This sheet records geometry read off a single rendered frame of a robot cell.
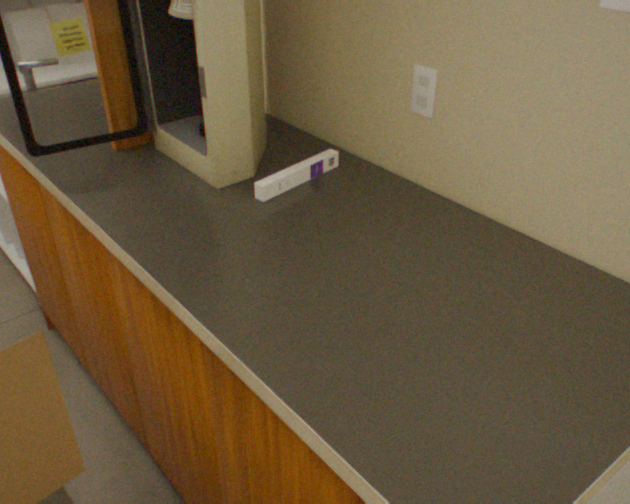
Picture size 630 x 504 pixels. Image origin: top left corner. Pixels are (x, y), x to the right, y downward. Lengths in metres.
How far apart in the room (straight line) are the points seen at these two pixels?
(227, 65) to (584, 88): 0.74
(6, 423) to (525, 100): 1.08
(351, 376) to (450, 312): 0.25
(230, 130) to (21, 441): 0.91
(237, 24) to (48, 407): 0.94
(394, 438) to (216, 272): 0.52
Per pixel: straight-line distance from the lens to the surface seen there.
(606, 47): 1.28
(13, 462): 0.87
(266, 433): 1.17
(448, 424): 0.96
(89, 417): 2.36
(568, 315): 1.21
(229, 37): 1.48
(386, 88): 1.64
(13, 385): 0.80
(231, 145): 1.54
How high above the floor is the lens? 1.64
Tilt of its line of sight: 33 degrees down
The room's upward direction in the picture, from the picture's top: straight up
